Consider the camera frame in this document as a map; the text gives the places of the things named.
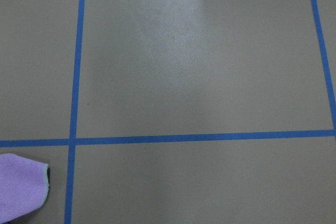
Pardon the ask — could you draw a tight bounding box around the purple microfiber cloth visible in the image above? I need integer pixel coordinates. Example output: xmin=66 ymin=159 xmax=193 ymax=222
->
xmin=1 ymin=153 xmax=50 ymax=223

